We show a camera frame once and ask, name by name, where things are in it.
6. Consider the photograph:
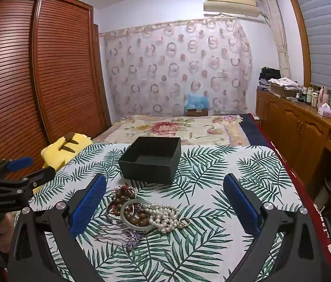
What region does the purple crystal flower brooch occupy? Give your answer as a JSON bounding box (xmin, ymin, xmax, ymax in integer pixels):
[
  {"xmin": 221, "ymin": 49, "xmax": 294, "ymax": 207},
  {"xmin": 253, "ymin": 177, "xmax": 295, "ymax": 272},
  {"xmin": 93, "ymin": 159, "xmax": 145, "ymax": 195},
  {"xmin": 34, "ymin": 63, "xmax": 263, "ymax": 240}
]
[{"xmin": 124, "ymin": 231, "xmax": 147, "ymax": 252}]

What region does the brown wooden bead bracelet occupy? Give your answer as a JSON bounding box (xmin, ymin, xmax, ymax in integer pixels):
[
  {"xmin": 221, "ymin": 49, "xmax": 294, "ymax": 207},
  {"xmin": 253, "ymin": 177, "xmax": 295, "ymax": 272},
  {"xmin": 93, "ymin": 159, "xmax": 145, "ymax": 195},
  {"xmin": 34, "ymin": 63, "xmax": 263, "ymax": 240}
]
[{"xmin": 111, "ymin": 186, "xmax": 150, "ymax": 227}]

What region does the pale green jade bangle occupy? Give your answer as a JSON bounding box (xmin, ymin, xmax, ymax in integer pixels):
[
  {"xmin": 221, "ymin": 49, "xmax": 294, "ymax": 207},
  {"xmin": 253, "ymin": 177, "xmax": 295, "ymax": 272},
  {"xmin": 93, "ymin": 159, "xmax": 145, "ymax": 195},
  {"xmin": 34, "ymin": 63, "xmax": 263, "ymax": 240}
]
[{"xmin": 120, "ymin": 199, "xmax": 158, "ymax": 230}]

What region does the green leaf print tablecloth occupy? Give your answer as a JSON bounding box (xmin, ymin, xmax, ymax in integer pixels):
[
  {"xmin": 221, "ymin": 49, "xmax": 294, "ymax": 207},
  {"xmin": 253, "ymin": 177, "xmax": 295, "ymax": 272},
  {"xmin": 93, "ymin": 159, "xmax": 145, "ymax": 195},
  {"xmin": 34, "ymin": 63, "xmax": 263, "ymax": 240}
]
[{"xmin": 13, "ymin": 142, "xmax": 313, "ymax": 282}]

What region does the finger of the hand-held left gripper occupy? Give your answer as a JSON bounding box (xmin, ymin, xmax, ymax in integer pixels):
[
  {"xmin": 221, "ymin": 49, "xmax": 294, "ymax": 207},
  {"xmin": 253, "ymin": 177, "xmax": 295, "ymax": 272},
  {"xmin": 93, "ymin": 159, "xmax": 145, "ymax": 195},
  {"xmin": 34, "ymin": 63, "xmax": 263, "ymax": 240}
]
[
  {"xmin": 0, "ymin": 156, "xmax": 35, "ymax": 183},
  {"xmin": 0, "ymin": 167, "xmax": 57, "ymax": 196}
]

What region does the navy blue blanket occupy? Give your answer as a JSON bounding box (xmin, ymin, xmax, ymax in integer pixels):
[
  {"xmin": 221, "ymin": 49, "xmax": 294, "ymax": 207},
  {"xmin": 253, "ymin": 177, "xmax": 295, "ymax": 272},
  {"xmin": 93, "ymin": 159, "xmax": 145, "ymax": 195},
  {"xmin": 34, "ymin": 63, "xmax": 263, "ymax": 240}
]
[{"xmin": 238, "ymin": 113, "xmax": 275, "ymax": 147}]

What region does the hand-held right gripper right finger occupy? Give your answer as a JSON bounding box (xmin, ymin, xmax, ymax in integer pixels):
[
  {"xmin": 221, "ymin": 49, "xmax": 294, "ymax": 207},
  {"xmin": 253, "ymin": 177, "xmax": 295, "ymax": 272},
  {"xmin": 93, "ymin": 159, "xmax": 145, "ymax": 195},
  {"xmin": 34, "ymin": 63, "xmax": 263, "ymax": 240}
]
[{"xmin": 223, "ymin": 173, "xmax": 331, "ymax": 282}]

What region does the grey window blind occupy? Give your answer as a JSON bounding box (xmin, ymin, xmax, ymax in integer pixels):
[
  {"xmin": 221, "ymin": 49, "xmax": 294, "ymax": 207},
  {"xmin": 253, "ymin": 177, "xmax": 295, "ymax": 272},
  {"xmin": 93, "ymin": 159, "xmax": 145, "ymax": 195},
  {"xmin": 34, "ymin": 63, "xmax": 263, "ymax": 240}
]
[{"xmin": 290, "ymin": 0, "xmax": 331, "ymax": 101}]

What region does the small cardboard box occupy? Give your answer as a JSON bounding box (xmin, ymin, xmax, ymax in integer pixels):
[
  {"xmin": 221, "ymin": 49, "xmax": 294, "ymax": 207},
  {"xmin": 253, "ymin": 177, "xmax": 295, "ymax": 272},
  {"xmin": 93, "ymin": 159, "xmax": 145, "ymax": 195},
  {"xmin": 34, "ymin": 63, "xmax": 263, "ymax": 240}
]
[{"xmin": 186, "ymin": 108, "xmax": 210, "ymax": 118}]

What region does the brown louvred wooden wardrobe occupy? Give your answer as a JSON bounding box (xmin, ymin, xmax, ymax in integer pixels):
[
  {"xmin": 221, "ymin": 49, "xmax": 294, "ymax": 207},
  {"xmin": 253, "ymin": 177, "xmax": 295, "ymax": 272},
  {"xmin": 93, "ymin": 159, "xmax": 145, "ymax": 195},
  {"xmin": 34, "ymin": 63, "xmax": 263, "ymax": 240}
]
[{"xmin": 0, "ymin": 0, "xmax": 112, "ymax": 189}]

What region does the silver wavy hair comb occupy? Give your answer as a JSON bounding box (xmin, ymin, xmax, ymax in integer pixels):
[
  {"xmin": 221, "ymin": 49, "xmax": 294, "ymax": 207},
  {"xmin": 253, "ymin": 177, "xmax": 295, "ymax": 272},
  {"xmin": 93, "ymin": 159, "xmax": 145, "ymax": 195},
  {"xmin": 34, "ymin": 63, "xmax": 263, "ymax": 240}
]
[{"xmin": 92, "ymin": 225, "xmax": 154, "ymax": 245}]

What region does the pink tissue box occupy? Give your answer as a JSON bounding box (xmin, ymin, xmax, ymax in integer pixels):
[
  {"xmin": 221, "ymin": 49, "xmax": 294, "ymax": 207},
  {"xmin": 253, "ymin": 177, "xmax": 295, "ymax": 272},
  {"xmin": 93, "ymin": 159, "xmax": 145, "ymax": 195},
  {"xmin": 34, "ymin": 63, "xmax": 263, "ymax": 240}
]
[{"xmin": 317, "ymin": 103, "xmax": 331, "ymax": 118}]

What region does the black jewelry box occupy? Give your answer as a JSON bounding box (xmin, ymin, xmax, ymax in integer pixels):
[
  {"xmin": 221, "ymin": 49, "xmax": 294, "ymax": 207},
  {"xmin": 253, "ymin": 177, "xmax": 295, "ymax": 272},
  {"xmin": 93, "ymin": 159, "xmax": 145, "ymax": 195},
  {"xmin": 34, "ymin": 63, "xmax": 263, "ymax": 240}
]
[{"xmin": 118, "ymin": 136, "xmax": 182, "ymax": 186}]

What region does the pink bottle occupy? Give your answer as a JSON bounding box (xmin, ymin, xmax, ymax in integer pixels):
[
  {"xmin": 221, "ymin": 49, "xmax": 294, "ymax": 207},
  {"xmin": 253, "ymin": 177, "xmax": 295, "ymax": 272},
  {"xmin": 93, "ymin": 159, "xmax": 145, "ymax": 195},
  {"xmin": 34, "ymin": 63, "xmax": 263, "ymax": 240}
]
[{"xmin": 318, "ymin": 86, "xmax": 327, "ymax": 108}]

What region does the pink circle print curtain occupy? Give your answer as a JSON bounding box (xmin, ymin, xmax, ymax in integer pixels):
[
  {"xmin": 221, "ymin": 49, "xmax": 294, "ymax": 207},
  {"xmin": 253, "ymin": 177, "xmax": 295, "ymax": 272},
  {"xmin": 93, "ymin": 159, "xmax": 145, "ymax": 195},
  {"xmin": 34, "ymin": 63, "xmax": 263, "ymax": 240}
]
[{"xmin": 99, "ymin": 18, "xmax": 254, "ymax": 118}]

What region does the wooden window frame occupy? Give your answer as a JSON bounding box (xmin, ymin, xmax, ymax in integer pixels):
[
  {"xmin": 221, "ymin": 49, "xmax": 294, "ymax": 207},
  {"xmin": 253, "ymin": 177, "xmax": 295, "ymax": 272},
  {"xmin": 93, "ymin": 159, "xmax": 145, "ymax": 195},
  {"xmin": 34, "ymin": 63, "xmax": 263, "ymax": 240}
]
[{"xmin": 284, "ymin": 0, "xmax": 314, "ymax": 90}]

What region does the pile of dark clothes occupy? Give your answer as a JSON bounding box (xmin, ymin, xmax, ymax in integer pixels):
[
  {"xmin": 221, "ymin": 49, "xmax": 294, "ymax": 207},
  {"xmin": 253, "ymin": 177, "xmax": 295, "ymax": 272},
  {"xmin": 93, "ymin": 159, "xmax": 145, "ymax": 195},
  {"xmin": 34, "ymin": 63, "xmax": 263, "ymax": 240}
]
[{"xmin": 258, "ymin": 67, "xmax": 282, "ymax": 90}]

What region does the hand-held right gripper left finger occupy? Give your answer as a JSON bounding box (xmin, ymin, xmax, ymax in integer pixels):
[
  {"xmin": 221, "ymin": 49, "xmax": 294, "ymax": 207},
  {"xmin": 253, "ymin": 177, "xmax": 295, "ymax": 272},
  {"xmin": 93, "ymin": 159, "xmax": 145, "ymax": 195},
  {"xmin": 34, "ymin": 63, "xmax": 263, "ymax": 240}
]
[{"xmin": 7, "ymin": 173, "xmax": 108, "ymax": 282}]

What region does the row of cosmetic bottles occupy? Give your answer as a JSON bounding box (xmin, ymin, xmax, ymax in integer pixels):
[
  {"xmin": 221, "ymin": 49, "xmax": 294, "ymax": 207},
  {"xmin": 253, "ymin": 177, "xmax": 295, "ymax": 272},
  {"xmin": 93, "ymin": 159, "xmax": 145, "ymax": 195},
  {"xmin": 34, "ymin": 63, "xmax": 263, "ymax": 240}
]
[{"xmin": 298, "ymin": 85, "xmax": 320, "ymax": 106}]

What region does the beige tied side curtain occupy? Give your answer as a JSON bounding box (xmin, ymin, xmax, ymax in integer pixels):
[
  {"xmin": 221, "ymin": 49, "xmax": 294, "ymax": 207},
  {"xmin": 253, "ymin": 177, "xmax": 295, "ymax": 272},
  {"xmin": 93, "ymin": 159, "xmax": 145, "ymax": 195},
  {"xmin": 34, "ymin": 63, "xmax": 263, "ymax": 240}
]
[{"xmin": 259, "ymin": 0, "xmax": 292, "ymax": 80}]

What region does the long wooden cabinet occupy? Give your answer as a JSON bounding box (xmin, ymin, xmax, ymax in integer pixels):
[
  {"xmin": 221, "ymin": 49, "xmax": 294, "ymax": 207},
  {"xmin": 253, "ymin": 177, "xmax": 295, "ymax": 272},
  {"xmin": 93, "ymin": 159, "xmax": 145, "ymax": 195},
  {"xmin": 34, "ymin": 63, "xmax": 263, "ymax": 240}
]
[{"xmin": 255, "ymin": 89, "xmax": 331, "ymax": 189}]

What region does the blue plastic bag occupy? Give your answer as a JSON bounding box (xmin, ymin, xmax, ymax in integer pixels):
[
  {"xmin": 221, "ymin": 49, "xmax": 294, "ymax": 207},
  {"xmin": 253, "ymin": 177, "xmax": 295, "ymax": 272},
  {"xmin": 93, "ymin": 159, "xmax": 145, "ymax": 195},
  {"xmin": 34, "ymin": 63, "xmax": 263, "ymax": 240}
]
[{"xmin": 184, "ymin": 92, "xmax": 210, "ymax": 111}]

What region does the cardboard box with white cloth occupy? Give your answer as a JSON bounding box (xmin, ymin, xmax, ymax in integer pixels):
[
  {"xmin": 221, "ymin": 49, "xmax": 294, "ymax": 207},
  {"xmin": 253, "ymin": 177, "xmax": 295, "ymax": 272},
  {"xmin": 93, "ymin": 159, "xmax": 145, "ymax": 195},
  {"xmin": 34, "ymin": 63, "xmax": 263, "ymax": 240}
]
[{"xmin": 268, "ymin": 76, "xmax": 300, "ymax": 98}]

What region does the white pearl necklace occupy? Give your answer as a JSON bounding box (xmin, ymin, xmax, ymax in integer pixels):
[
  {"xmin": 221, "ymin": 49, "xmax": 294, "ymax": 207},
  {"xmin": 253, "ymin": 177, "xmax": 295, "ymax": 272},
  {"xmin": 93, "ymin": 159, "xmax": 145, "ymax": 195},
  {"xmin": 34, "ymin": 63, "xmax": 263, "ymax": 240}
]
[{"xmin": 146, "ymin": 202, "xmax": 181, "ymax": 233}]

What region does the yellow plush toy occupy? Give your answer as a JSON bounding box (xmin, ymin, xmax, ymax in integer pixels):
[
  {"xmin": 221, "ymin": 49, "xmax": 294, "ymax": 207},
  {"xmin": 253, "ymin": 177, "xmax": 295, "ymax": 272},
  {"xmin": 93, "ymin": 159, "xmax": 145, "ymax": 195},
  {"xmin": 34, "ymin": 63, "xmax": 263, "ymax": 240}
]
[{"xmin": 33, "ymin": 132, "xmax": 93, "ymax": 194}]

